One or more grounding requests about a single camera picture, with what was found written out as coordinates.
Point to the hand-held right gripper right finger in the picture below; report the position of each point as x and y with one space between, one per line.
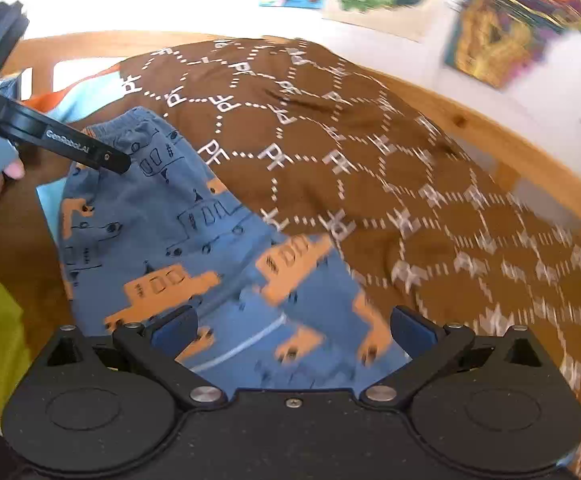
413 332

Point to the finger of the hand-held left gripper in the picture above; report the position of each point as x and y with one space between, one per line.
85 150

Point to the torn colourful wall poster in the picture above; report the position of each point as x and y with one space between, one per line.
495 35

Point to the blue car print pants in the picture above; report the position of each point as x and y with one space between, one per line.
195 240

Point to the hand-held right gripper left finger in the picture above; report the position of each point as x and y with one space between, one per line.
173 332

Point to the brown patterned blanket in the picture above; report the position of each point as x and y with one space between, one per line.
370 135

